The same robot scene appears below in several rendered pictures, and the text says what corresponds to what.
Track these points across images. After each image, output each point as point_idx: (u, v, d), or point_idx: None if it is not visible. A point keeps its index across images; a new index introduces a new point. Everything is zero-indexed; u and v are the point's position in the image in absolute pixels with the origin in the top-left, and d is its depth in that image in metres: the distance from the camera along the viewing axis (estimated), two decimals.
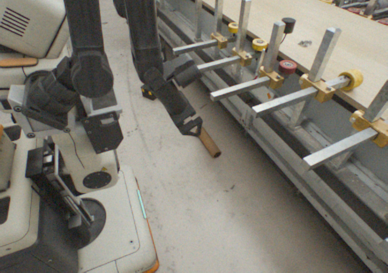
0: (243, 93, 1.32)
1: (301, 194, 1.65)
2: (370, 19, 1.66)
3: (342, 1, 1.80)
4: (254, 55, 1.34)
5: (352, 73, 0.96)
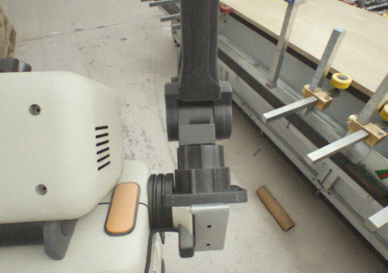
0: (372, 184, 0.92)
1: None
2: None
3: None
4: (384, 127, 0.94)
5: None
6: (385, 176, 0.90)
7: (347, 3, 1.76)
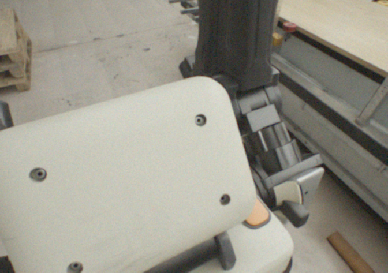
0: None
1: None
2: None
3: None
4: None
5: None
6: None
7: None
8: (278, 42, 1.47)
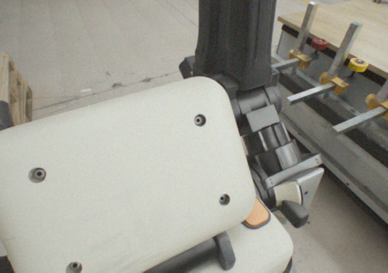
0: None
1: None
2: None
3: None
4: None
5: None
6: None
7: None
8: None
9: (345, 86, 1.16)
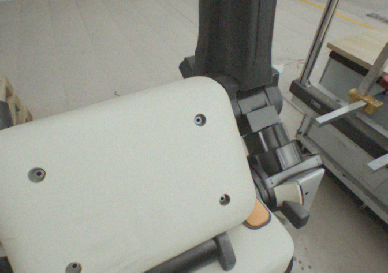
0: None
1: None
2: None
3: None
4: None
5: None
6: None
7: None
8: None
9: None
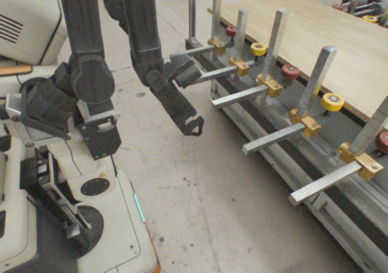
0: None
1: None
2: None
3: None
4: None
5: None
6: None
7: None
8: (372, 176, 0.80)
9: (245, 68, 1.27)
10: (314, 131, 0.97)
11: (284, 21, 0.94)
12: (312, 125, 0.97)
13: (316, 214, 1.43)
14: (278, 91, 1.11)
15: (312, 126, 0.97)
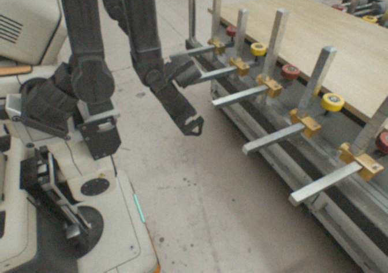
0: None
1: None
2: None
3: None
4: None
5: None
6: None
7: None
8: (372, 176, 0.80)
9: (245, 68, 1.27)
10: (314, 131, 0.97)
11: (284, 21, 0.94)
12: (312, 125, 0.97)
13: (316, 214, 1.43)
14: (278, 91, 1.11)
15: (312, 126, 0.97)
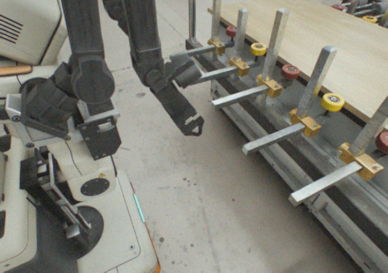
0: None
1: None
2: None
3: None
4: None
5: None
6: None
7: None
8: (372, 176, 0.80)
9: (245, 68, 1.27)
10: (314, 131, 0.97)
11: (284, 21, 0.94)
12: (312, 125, 0.97)
13: (316, 214, 1.43)
14: (278, 91, 1.11)
15: (312, 126, 0.97)
